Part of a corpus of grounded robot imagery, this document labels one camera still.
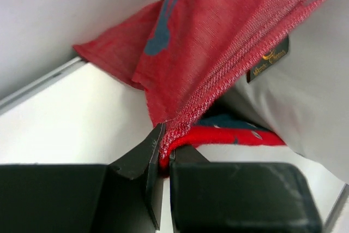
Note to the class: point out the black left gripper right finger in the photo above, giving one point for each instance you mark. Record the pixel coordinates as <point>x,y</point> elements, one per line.
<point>239,196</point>

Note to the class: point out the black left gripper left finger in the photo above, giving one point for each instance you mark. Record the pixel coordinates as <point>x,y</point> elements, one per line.
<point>124,196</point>

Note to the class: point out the red patterned pillowcase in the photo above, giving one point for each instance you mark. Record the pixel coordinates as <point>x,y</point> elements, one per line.
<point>184,54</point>

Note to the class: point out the white pillow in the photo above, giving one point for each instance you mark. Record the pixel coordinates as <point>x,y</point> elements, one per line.
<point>304,97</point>

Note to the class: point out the aluminium table frame rail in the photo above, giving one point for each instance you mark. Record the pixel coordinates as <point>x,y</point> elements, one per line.
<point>40,84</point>

